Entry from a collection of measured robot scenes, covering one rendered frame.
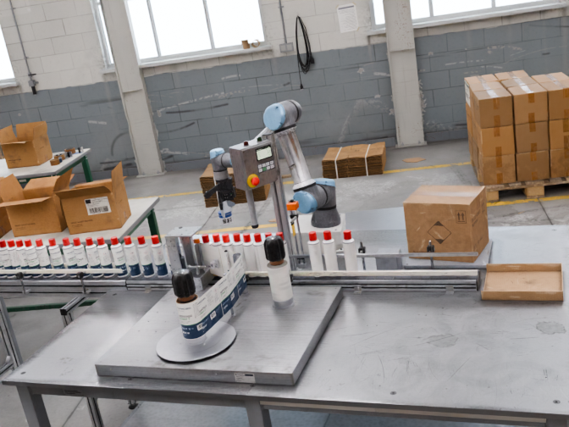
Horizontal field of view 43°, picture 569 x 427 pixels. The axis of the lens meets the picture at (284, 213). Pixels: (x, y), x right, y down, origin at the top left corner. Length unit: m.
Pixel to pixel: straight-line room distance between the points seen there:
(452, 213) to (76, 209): 2.52
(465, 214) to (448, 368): 0.85
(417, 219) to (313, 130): 5.52
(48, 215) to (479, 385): 3.26
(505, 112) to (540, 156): 0.49
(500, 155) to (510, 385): 4.13
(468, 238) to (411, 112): 5.41
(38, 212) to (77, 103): 4.55
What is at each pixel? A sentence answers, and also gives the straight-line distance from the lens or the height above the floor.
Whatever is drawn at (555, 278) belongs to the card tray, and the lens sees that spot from 3.13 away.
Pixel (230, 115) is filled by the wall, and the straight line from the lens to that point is 8.81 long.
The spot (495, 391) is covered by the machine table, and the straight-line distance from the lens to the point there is 2.43.
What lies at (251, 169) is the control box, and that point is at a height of 1.37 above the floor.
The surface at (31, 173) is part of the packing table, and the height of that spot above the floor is 0.78.
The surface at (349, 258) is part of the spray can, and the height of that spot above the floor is 0.97.
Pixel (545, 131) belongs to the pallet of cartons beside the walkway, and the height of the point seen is 0.55.
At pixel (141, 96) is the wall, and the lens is 9.02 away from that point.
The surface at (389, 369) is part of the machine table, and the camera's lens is 2.57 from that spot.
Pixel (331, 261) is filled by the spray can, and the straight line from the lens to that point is 3.14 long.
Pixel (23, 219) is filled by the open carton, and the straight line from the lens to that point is 5.04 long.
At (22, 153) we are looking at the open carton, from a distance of 7.26.
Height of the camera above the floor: 2.18
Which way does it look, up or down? 19 degrees down
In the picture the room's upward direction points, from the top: 9 degrees counter-clockwise
